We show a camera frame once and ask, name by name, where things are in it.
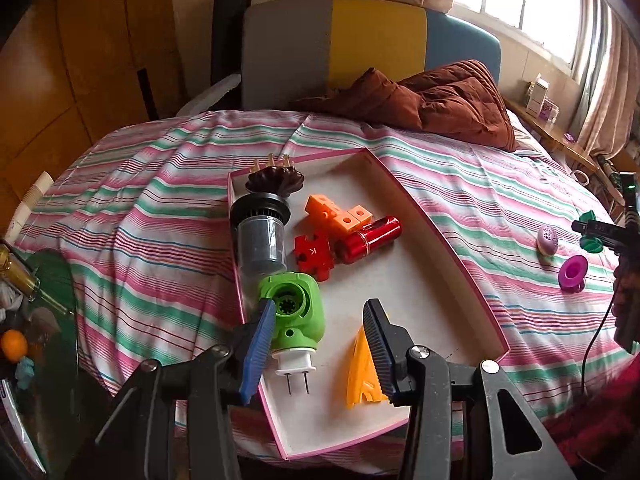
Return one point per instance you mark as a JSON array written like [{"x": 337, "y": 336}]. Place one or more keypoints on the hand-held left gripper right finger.
[{"x": 376, "y": 350}]

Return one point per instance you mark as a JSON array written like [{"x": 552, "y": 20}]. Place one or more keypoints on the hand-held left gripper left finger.
[{"x": 257, "y": 350}]

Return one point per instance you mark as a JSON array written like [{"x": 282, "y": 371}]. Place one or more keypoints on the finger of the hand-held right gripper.
[{"x": 600, "y": 231}]

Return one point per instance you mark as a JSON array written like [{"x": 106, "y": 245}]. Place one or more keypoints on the green funnel toy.
[{"x": 592, "y": 247}]

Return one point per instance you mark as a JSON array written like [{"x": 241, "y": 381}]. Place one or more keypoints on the orange yellow ridged toy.
[{"x": 361, "y": 380}]

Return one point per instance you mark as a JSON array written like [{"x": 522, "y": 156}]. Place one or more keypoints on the purple funnel cup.
[{"x": 572, "y": 270}]

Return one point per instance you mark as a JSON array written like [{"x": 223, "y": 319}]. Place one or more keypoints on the purple egg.
[{"x": 548, "y": 240}]

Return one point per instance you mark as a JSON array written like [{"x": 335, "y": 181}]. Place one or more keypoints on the green plug-in device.
[{"x": 295, "y": 305}]

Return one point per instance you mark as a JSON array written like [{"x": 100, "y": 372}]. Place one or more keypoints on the white pink-edged box tray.
[{"x": 425, "y": 285}]

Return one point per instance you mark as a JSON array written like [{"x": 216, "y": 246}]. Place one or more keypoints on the red puzzle block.
[{"x": 312, "y": 255}]

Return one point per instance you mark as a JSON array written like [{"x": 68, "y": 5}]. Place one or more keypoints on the grey black cylinder filter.
[{"x": 260, "y": 240}]

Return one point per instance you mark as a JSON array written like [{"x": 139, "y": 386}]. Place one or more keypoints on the red cylinder flashlight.
[{"x": 370, "y": 237}]

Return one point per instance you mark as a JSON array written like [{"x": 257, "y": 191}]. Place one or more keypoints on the orange building block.
[{"x": 332, "y": 210}]

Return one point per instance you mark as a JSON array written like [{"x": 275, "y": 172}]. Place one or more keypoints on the brown hair comb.
[{"x": 275, "y": 180}]

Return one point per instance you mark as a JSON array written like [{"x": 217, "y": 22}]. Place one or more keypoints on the person's right hand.
[{"x": 620, "y": 290}]

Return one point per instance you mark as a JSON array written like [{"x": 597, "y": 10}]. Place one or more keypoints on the white mug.
[{"x": 581, "y": 176}]

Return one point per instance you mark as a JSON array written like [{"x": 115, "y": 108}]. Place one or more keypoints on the wooden bedside table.
[{"x": 555, "y": 140}]

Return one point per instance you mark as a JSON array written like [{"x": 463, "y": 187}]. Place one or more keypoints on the purple box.
[{"x": 550, "y": 111}]

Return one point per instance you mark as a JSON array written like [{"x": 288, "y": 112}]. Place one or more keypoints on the white box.
[{"x": 536, "y": 95}]

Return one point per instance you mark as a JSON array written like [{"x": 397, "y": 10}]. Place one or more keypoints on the red-brown quilted blanket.
[{"x": 450, "y": 100}]

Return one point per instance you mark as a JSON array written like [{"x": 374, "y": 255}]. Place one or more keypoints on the round glass table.
[{"x": 60, "y": 385}]

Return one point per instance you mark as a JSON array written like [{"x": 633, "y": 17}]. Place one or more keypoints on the red cloth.
[{"x": 600, "y": 435}]

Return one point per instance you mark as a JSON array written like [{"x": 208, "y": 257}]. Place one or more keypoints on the window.
[{"x": 525, "y": 5}]

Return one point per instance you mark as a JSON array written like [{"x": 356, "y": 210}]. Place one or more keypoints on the teal block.
[{"x": 25, "y": 372}]

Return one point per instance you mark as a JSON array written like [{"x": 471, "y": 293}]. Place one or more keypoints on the orange fruit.
[{"x": 13, "y": 345}]

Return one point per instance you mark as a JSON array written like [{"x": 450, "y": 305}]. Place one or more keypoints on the white pen-shaped object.
[{"x": 20, "y": 425}]

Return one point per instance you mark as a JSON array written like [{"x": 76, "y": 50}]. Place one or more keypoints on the white serrated plastic piece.
[{"x": 210, "y": 95}]

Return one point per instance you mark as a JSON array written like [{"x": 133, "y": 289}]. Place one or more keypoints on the stack of paper cups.
[{"x": 30, "y": 205}]

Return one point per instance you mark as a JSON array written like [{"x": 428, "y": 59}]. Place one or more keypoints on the grey yellow blue headboard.
[{"x": 285, "y": 50}]

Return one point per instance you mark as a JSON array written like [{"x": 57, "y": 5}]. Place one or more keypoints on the black rolled mat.
[{"x": 227, "y": 35}]

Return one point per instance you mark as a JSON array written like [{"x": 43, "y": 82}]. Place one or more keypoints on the wooden wardrobe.
[{"x": 75, "y": 60}]

